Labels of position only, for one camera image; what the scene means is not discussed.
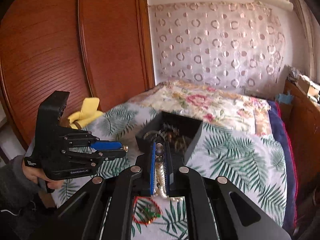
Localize circle patterned sheer curtain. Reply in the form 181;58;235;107
149;2;285;97

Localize floral quilt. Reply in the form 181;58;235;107
129;80;272;136

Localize white pearl bead necklace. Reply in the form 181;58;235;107
152;142;185;203

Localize palm leaf print cloth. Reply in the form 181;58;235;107
51;103;288;240

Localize dark bead jewelry pile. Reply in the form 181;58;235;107
143;122;193;153

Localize wooden side cabinet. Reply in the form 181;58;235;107
284;80;319;199

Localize navy blue blanket red trim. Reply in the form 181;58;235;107
267;100;299;234

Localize grey sleeve forearm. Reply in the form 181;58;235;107
1;155;41;216

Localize yellow plush toy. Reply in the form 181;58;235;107
67;97;103;129

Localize red string bracelet with charms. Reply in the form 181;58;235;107
132;195;163;227

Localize cardboard box on cabinet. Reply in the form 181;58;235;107
297;75;319;100

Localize person's left hand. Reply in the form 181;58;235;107
22;161;63;190

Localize brown wooden wardrobe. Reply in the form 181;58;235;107
1;0;155;148

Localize small gold earring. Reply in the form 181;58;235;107
123;145;129;152

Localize blue tissue box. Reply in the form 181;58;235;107
275;91;294;105

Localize black square jewelry box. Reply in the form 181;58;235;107
136;111;203;164

